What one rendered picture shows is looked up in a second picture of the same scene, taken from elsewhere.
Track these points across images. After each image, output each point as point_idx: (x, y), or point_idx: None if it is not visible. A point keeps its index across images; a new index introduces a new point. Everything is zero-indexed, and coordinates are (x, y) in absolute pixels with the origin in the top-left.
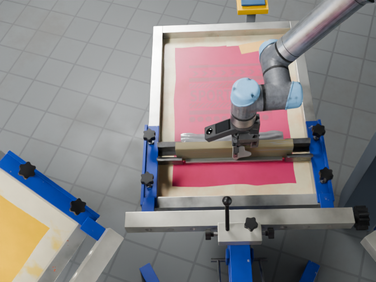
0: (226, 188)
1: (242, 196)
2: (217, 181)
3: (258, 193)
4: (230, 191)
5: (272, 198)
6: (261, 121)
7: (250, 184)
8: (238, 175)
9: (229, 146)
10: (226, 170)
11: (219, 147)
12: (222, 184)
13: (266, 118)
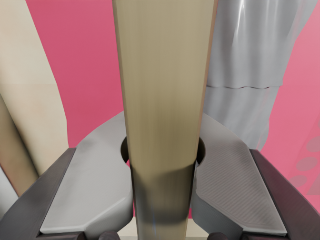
0: (31, 54)
1: None
2: (50, 11)
3: (44, 148)
4: (20, 66)
5: (5, 199)
6: (289, 171)
7: (69, 133)
8: (95, 97)
9: (140, 147)
10: (111, 55)
11: (123, 62)
12: (41, 35)
13: (291, 182)
